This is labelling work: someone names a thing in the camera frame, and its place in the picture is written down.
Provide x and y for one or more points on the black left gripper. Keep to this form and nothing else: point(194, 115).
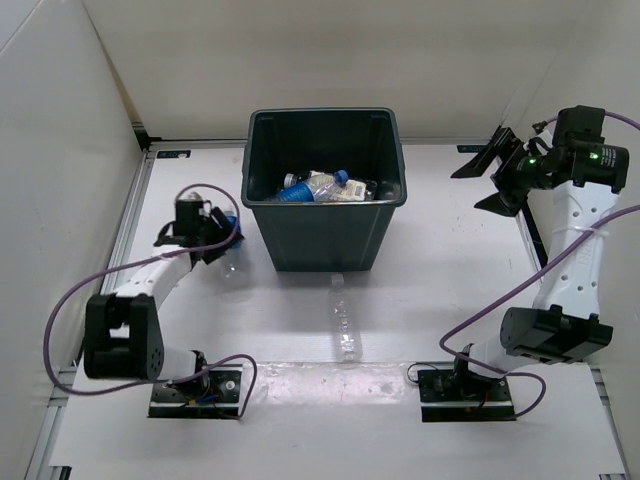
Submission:
point(221, 218)

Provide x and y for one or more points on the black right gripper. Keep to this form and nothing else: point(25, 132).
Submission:
point(508, 202)

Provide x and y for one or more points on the clear bottle blue label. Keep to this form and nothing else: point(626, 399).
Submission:
point(234, 268)

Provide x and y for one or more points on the small bottle green label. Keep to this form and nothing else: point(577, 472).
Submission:
point(356, 190)

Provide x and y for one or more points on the blue label water bottle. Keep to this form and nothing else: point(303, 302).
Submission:
point(317, 188)

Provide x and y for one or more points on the clear ribbed plastic bottle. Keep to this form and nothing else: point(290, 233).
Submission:
point(347, 344)

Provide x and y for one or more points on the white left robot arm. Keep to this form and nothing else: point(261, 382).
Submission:
point(123, 339)

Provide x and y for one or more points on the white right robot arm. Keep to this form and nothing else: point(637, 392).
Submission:
point(585, 177)

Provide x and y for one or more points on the dark green plastic bin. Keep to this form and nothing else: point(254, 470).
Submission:
point(323, 237)

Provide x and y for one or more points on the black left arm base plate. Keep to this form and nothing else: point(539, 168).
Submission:
point(217, 398)

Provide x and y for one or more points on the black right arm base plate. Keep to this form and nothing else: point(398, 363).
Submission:
point(442, 400)

